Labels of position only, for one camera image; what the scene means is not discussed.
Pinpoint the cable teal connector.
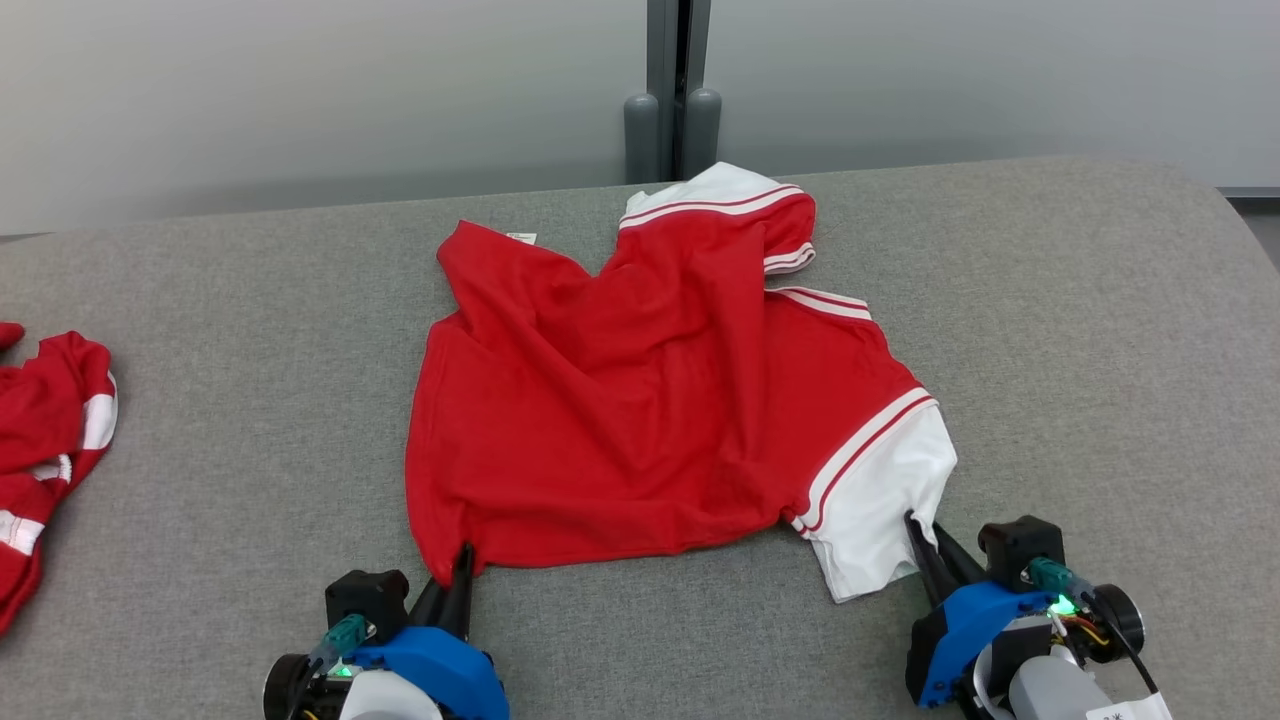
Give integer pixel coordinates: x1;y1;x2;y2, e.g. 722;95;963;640
1028;557;1161;693
285;613;371;720

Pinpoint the right cable teal connector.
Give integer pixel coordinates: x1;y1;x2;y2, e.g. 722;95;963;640
1028;557;1161;693

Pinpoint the left cable teal connector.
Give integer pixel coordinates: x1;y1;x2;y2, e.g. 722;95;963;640
285;613;371;720

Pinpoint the grey cylindrical post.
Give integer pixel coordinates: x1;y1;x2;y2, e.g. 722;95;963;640
685;87;723;179
624;92;663;184

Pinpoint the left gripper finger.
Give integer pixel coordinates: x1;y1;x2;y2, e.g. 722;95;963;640
440;543;476;641
410;575;451;629

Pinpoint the grey vertical partition frame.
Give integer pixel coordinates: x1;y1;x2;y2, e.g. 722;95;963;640
647;0;713;181

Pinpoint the red white basketball jersey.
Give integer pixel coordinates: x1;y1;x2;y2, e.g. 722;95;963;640
405;162;959;604

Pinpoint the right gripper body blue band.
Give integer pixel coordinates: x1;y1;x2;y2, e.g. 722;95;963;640
905;580;1146;709

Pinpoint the red shorts white stripe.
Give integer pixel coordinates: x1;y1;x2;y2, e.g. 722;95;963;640
0;322;119;636

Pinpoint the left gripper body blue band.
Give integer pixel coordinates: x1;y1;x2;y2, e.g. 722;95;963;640
263;625;511;720

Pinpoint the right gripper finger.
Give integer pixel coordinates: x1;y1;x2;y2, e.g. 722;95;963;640
930;520;989;593
905;510;957;608

